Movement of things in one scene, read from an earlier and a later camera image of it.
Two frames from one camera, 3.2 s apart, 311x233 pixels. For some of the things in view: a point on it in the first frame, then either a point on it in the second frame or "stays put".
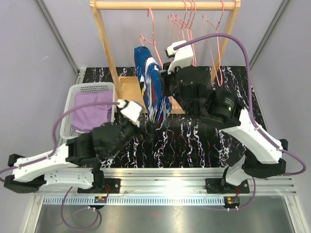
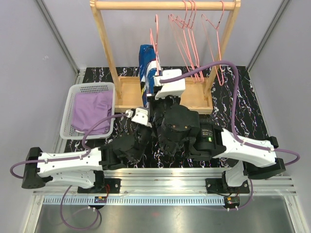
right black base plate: x=220 y=186 stays put
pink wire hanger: x=141 y=37 to x=155 y=47
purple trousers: x=89 y=118 stays put
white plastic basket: x=67 y=131 stays put
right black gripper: x=167 y=77 to x=155 y=102
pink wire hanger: x=215 y=28 stays put
